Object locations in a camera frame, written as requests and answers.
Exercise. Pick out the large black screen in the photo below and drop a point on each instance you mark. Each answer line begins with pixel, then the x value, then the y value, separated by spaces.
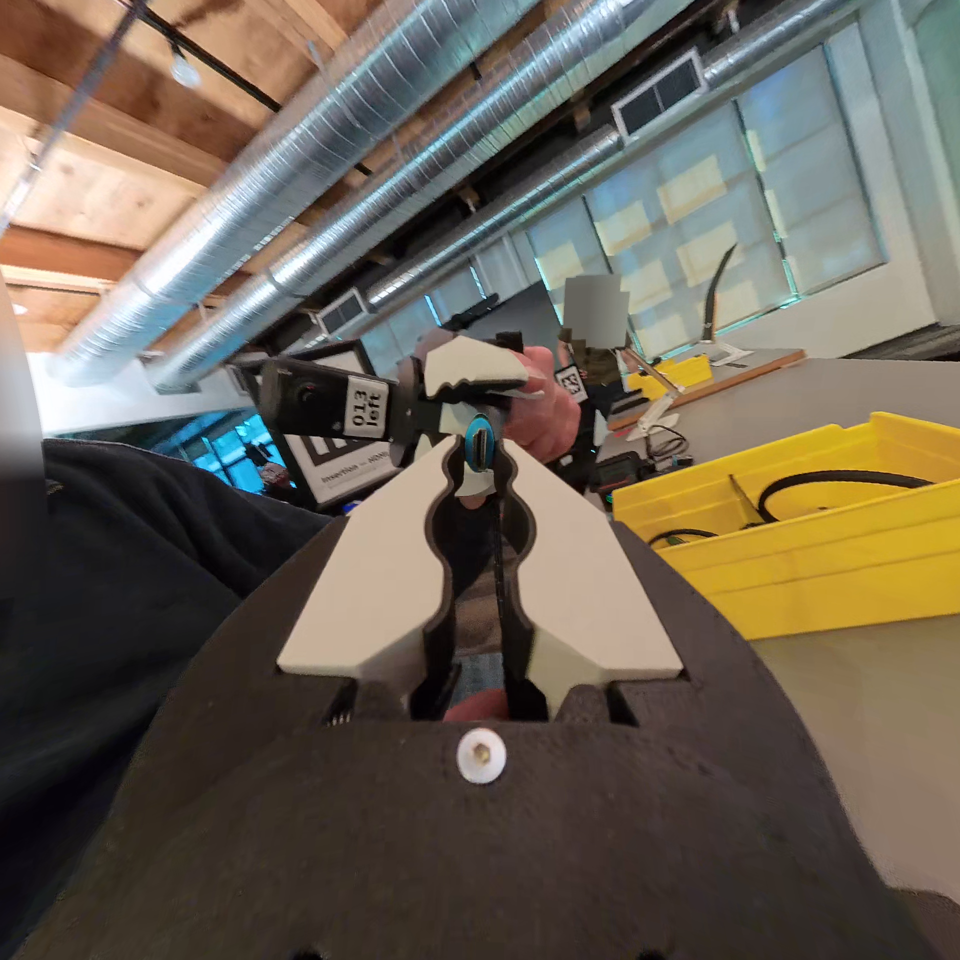
pixel 517 315

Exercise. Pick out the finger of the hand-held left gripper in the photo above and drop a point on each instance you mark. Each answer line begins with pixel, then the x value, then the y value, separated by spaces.
pixel 480 364
pixel 457 416

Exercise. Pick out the round metal duct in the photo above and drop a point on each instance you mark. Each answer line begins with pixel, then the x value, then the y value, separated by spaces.
pixel 375 217
pixel 262 202
pixel 525 210

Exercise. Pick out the white air vent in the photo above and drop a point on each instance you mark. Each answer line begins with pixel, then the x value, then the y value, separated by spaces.
pixel 341 313
pixel 660 94

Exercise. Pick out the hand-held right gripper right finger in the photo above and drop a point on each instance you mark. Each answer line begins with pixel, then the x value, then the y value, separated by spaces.
pixel 600 600

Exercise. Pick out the person's left hand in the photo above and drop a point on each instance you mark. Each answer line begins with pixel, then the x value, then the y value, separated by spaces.
pixel 551 412

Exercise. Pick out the black device with lit display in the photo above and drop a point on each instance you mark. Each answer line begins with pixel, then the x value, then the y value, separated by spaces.
pixel 622 471

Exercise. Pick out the yellow plastic bin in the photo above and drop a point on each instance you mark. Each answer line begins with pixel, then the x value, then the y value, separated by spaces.
pixel 787 570

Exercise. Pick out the small yellow bins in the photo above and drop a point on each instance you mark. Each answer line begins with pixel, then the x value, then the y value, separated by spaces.
pixel 667 375

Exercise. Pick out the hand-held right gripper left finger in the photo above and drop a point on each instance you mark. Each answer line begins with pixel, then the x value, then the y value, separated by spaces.
pixel 360 592

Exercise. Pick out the black curved desk stand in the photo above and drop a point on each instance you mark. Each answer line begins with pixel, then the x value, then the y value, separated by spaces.
pixel 718 285

